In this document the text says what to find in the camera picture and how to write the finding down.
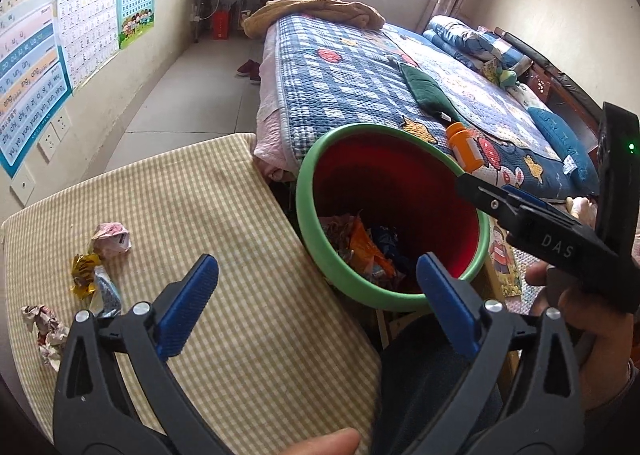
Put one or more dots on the orange blue packet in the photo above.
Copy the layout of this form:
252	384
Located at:
365	247

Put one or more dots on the gold candy wrapper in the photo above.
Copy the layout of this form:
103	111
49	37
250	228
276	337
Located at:
85	274

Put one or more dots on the cartoon printed box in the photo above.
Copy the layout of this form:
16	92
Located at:
502	255

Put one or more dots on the red slipper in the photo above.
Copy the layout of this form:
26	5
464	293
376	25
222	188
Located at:
256	75
247	68

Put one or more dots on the mustard blanket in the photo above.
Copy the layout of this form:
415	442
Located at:
310	10

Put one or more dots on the person's left hand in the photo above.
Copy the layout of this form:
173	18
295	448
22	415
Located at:
325	442

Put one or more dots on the dark wooden headboard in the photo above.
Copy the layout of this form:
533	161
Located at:
565	80

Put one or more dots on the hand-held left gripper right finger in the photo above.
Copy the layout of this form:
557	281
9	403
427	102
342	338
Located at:
447	307

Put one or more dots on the green cloth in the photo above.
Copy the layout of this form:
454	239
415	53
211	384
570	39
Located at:
425	90

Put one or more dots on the blue letter wall poster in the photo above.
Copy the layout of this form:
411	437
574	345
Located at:
30	60

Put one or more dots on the blue cookie wrapper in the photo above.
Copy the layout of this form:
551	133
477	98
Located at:
387	240

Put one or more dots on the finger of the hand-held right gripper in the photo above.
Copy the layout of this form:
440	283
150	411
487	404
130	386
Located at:
487	197
525	196

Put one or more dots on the light blue wrapper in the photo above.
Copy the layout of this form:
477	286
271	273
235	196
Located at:
107	292

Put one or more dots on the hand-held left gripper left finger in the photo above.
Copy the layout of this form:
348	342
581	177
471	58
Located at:
187	307

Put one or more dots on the pink white wrapper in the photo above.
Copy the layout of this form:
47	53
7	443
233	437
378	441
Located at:
112	239

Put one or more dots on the person's right forearm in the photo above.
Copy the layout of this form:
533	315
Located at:
615	427

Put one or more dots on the pink bed sheet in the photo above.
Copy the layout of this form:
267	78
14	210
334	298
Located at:
270	135

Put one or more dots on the blue small pillow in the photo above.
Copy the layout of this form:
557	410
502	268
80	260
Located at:
565	145

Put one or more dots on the person's right hand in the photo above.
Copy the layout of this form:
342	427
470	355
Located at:
600	350

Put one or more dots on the blue striped pillow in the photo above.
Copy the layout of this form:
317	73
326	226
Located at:
460	37

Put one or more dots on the beige checked tablecloth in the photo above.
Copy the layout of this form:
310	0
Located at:
210	215

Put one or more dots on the blue patchwork quilt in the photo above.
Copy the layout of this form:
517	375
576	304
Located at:
350	85

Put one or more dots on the red bag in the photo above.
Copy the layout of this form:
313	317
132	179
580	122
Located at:
222	22

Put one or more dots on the printed paper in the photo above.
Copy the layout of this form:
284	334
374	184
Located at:
45	332

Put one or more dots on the white wall socket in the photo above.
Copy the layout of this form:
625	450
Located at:
23	187
50	141
63	125

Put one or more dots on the red bucket with green rim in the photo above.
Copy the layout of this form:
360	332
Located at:
380	175

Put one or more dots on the green toy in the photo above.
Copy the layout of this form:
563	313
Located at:
507	77

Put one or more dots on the wooden stool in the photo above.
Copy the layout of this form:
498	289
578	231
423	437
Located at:
386	330

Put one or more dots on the orange bottle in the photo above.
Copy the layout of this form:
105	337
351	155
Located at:
467	150

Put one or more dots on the white chart wall poster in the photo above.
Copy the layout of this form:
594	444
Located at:
87	10

